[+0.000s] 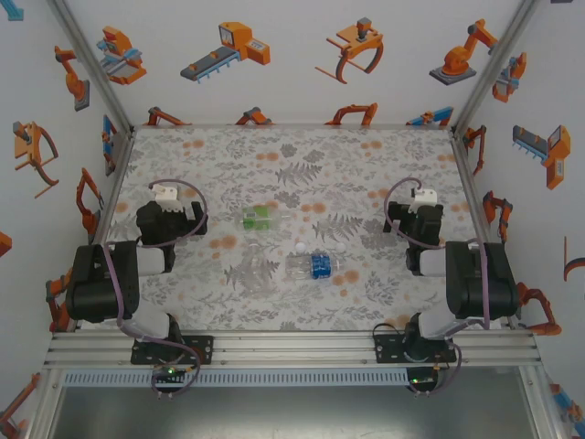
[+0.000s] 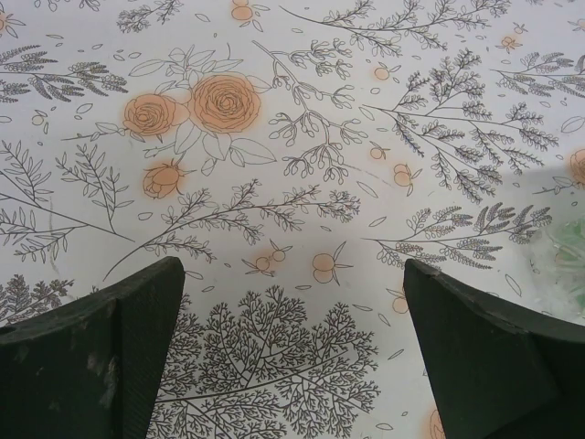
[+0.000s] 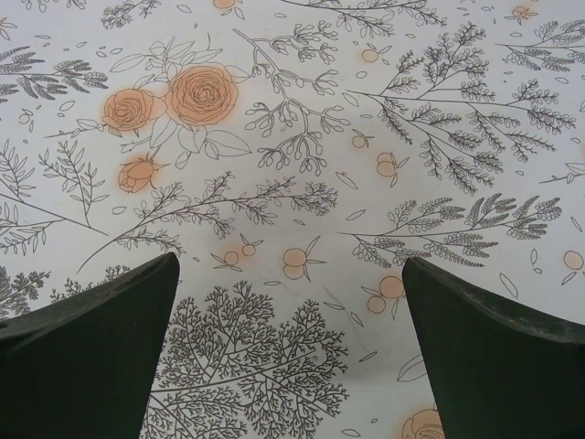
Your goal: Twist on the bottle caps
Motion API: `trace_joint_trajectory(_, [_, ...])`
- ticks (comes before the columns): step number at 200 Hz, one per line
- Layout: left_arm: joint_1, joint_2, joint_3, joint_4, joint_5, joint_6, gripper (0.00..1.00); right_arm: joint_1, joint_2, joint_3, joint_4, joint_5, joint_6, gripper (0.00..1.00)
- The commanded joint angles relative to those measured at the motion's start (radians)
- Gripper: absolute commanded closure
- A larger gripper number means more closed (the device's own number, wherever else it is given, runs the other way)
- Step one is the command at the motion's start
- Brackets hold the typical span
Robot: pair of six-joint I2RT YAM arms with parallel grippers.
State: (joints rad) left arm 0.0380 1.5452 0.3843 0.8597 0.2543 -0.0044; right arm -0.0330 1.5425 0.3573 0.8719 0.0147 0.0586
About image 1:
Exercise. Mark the clear bottle with green label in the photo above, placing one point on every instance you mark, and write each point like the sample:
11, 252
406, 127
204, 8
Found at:
256, 218

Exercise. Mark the clear bottle without label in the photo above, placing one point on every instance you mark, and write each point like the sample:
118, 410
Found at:
260, 270

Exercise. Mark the clear bottle with blue label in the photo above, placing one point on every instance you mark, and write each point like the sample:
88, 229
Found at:
320, 266

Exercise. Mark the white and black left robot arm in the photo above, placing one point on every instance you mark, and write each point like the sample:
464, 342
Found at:
91, 283

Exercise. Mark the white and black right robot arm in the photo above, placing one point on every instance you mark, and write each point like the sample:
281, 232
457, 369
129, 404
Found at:
480, 283

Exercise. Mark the floral patterned table mat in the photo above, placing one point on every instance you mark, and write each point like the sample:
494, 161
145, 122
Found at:
292, 311

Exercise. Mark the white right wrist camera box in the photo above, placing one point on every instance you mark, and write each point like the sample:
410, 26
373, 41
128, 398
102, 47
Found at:
425, 199

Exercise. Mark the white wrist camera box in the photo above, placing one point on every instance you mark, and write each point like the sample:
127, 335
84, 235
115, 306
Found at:
165, 194
425, 199

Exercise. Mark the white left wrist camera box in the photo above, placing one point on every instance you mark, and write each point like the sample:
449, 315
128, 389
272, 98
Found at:
165, 194

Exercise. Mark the aluminium table side rail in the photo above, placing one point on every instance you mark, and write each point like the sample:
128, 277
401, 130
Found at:
471, 183
112, 183

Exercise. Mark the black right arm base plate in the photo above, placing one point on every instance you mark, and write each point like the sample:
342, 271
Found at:
383, 350

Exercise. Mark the thin aluminium table edge rail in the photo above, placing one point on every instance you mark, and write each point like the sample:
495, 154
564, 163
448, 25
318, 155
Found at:
292, 126

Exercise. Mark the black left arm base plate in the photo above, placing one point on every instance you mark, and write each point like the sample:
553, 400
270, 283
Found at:
205, 350

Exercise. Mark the wide aluminium frame rail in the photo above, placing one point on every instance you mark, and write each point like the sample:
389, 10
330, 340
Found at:
292, 350

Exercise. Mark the slanted aluminium frame post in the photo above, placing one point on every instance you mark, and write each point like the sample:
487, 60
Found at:
94, 68
493, 68

